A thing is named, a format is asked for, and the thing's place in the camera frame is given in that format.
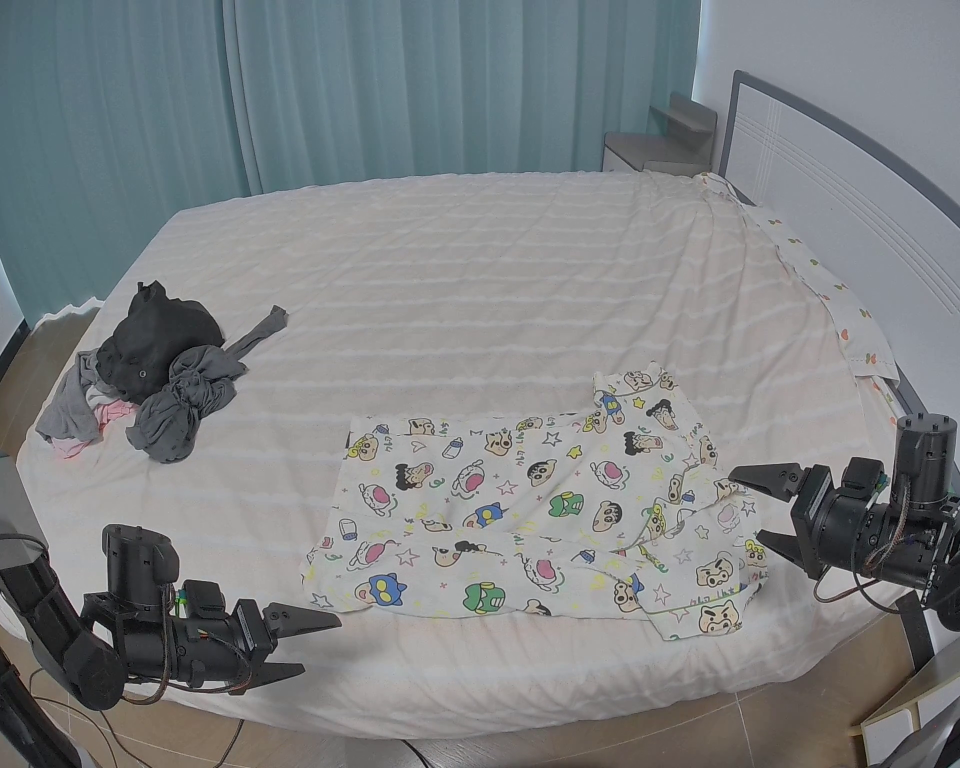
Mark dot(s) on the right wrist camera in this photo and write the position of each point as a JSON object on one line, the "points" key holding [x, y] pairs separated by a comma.
{"points": [[864, 476]]}

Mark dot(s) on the grey bedside table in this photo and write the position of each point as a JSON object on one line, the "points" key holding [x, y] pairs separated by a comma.
{"points": [[652, 146]]}

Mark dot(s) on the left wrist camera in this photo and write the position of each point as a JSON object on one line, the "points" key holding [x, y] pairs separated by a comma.
{"points": [[202, 600]]}

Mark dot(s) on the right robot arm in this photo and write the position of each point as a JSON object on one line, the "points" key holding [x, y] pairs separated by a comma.
{"points": [[926, 465]]}

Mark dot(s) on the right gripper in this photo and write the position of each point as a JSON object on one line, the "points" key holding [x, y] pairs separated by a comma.
{"points": [[855, 536]]}

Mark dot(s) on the white printed pillow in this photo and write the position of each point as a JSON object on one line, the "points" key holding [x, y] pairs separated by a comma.
{"points": [[832, 292]]}

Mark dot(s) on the bed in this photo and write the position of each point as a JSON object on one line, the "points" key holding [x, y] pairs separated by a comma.
{"points": [[487, 285]]}

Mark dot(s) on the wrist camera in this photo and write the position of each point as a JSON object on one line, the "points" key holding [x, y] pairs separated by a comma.
{"points": [[202, 600], [864, 476]]}

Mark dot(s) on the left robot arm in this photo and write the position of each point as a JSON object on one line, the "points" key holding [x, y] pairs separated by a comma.
{"points": [[71, 637]]}

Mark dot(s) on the white printed pyjama top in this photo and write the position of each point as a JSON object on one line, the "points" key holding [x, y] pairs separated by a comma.
{"points": [[525, 525]]}

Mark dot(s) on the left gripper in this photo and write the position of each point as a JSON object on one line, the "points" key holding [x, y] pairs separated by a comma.
{"points": [[195, 656]]}

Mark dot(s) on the blue-green curtain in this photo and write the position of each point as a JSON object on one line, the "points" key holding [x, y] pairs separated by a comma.
{"points": [[112, 135], [465, 82]]}

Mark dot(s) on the pile of clothes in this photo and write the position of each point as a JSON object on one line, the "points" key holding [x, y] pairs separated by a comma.
{"points": [[157, 360]]}

